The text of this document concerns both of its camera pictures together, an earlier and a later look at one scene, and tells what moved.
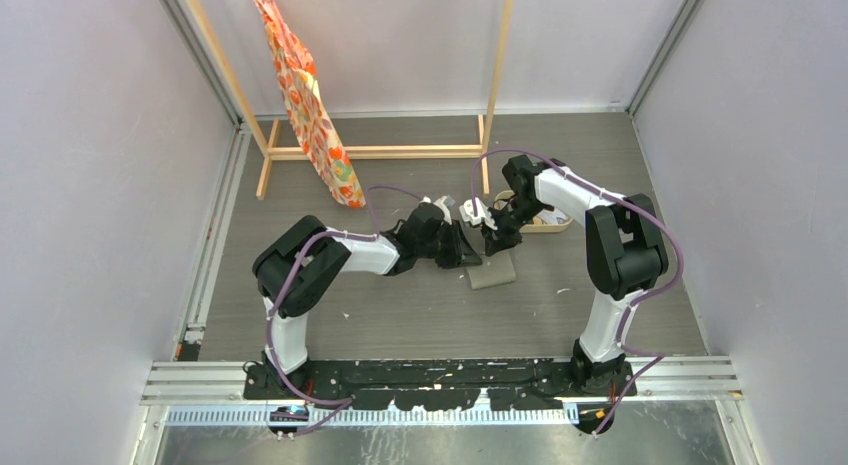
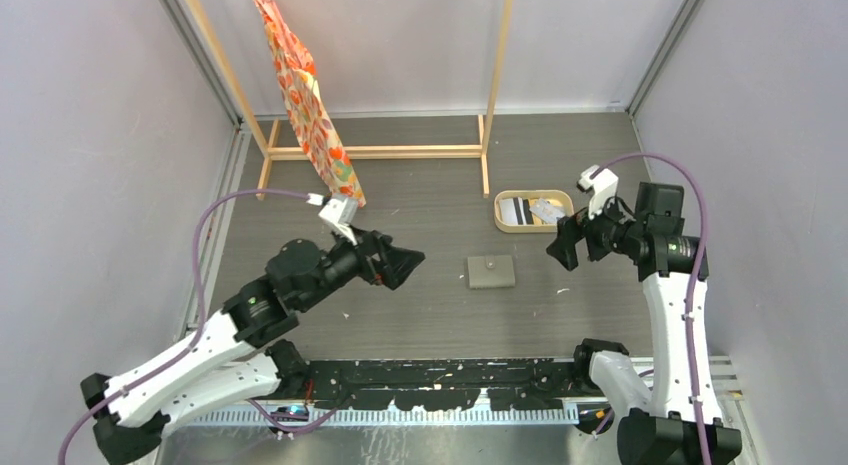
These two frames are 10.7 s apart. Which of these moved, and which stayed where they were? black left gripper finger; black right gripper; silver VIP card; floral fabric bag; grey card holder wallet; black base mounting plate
Moved: black right gripper; black left gripper finger
Stayed: silver VIP card; black base mounting plate; grey card holder wallet; floral fabric bag
